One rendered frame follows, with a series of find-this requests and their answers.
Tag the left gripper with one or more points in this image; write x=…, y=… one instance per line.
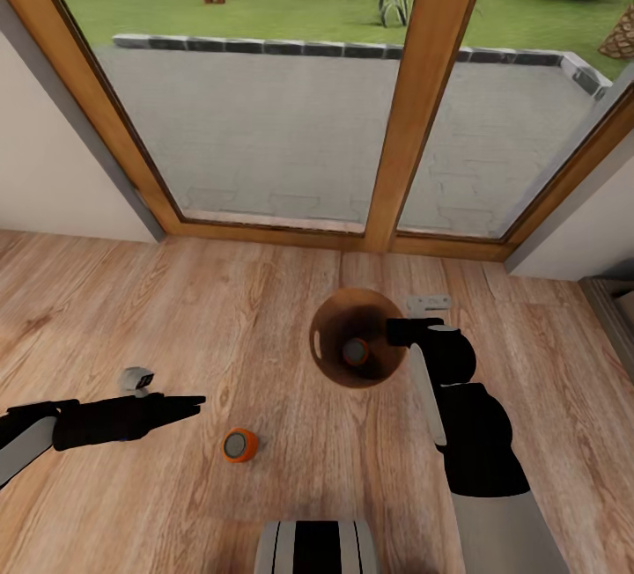
x=130, y=418

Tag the door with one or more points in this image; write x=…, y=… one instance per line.
x=443, y=128

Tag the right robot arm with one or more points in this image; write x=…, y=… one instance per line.
x=501, y=527

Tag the trash can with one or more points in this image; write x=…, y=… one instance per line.
x=361, y=313

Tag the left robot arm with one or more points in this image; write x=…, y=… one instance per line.
x=28, y=430

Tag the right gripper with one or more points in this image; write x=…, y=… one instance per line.
x=398, y=331

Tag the can of soda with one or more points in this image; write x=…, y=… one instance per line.
x=358, y=354
x=240, y=445

